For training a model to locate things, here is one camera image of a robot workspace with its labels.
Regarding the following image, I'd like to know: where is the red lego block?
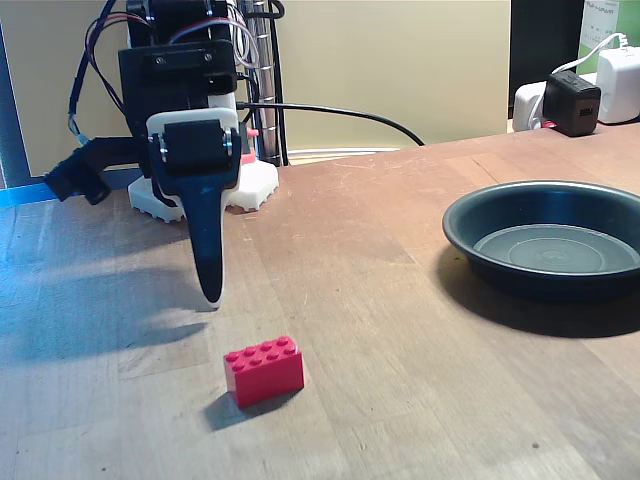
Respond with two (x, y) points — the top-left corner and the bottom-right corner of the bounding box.
(223, 335), (306, 410)

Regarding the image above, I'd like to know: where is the black round shallow bin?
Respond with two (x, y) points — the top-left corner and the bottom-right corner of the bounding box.
(441, 180), (640, 304)

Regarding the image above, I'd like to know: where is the red black base clamp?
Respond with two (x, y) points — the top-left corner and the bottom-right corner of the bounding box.
(238, 127), (259, 166)

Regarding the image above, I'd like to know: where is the blue strip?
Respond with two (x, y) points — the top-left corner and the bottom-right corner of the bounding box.
(0, 182), (56, 207)

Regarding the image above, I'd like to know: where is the white power strip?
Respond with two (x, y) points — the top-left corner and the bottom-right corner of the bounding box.
(512, 72), (599, 133)

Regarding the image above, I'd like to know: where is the black panel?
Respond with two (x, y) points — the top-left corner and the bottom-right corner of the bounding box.
(509, 0), (585, 119)

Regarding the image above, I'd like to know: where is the black cube charger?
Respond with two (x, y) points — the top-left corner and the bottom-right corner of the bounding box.
(543, 70), (602, 138)

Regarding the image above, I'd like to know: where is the green and white box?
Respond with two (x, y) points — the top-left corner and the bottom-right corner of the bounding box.
(577, 0), (640, 76)

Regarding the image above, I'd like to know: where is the white power adapter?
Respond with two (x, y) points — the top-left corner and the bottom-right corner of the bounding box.
(597, 47), (640, 126)

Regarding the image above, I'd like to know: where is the black usb cable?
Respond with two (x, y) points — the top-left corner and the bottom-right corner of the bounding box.
(238, 101), (427, 148)

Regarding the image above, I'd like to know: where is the black camera cable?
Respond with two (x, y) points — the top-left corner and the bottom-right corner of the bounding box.
(67, 0), (119, 147)

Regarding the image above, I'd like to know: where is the dark grey frame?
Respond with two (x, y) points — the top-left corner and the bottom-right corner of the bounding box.
(0, 19), (146, 191)

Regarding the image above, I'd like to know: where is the white adapter cable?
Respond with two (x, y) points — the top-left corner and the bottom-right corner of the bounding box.
(553, 32), (629, 76)

